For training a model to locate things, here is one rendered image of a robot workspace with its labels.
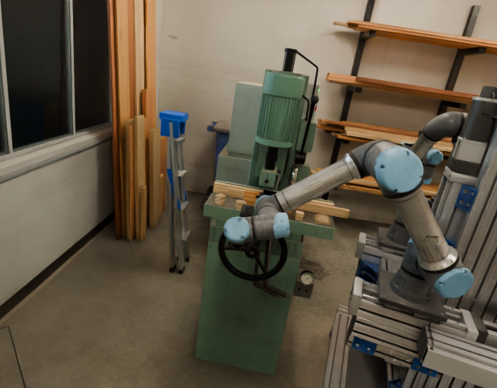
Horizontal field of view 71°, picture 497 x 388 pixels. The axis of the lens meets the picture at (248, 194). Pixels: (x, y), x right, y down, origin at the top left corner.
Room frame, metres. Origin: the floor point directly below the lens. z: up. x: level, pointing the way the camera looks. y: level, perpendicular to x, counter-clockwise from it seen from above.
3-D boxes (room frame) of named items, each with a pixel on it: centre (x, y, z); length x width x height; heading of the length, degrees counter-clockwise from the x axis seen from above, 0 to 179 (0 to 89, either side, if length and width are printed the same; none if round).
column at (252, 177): (1.90, -0.10, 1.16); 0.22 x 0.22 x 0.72; 85
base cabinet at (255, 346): (1.73, -0.09, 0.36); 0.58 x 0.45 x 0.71; 175
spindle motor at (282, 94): (1.61, -0.08, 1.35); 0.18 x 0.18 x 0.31
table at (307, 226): (1.50, -0.11, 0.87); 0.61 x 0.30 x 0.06; 85
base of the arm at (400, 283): (1.13, -0.66, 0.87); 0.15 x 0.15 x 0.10
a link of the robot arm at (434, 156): (1.87, -0.94, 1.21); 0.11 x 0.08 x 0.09; 178
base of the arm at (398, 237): (1.61, -0.80, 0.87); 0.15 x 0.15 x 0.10
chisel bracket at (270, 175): (1.63, -0.09, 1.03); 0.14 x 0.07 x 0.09; 175
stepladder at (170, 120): (2.35, 0.52, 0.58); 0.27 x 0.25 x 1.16; 88
